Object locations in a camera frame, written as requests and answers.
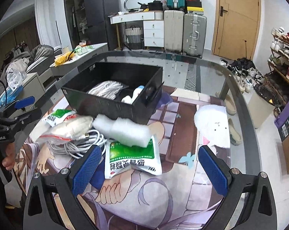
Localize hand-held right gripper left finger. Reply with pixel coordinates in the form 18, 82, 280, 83
23, 145, 104, 230

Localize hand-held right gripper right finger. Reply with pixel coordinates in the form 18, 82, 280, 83
197, 145, 278, 230

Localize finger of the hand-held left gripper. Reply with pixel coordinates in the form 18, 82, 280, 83
0, 96, 36, 120
0, 108, 43, 131

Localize white charging cable bundle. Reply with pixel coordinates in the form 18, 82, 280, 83
46, 129, 106, 159

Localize green white medicine packet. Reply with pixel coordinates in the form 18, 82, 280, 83
41, 109, 78, 127
104, 135, 163, 180

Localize black storage box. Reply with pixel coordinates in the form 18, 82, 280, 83
61, 62, 164, 125

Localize person's left hand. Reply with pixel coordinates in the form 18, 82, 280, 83
0, 146, 16, 171

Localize blue packet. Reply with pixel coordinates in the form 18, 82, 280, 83
0, 86, 24, 111

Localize white side table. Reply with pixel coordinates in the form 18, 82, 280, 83
6, 73, 47, 106

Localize clear plastic bag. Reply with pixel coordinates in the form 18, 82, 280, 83
6, 67, 23, 91

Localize printed cartoon table mat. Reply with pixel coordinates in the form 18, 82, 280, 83
15, 86, 231, 230

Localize beige slipper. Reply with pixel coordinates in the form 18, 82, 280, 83
227, 118, 242, 146
224, 94, 238, 115

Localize grey sofa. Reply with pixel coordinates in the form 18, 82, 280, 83
0, 44, 62, 94

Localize clothes rack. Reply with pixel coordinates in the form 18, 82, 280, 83
6, 42, 30, 53

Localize yellow plastic bag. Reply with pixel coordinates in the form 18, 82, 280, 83
54, 51, 74, 67

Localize beige trash bin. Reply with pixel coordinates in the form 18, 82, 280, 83
250, 84, 279, 128

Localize green white snack packets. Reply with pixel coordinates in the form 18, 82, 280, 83
75, 44, 92, 55

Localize white coffee table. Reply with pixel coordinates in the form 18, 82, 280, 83
50, 43, 109, 77

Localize dark green box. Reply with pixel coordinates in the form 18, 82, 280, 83
277, 118, 289, 142

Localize white curtain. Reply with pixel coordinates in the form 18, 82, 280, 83
34, 0, 66, 48

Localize purple box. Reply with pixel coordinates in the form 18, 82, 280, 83
274, 110, 289, 128

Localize white plastic bottle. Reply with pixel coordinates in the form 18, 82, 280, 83
131, 85, 145, 105

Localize patterned rug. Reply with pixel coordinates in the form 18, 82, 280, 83
185, 65, 198, 91

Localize pile of shoes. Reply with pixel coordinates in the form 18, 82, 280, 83
219, 57, 266, 94

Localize dark glass cabinet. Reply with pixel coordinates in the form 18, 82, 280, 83
63, 0, 85, 46

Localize black refrigerator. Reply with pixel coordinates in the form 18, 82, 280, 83
84, 0, 120, 51

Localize wooden shoe rack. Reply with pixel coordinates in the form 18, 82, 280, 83
264, 27, 289, 115

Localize woven laundry basket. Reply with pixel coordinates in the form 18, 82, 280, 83
125, 26, 143, 49

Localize silver suitcase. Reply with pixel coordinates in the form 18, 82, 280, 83
183, 13, 207, 58

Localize white vanity desk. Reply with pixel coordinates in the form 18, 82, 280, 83
108, 11, 164, 51

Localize beige suitcase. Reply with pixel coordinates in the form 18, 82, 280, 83
164, 10, 185, 53

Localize oval mirror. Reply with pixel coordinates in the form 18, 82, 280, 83
124, 0, 157, 12

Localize wooden door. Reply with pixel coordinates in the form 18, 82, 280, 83
211, 0, 261, 58

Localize black bag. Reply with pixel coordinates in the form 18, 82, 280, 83
148, 1, 164, 11

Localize white cable bundle in box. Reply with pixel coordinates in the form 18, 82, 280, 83
87, 81, 129, 100

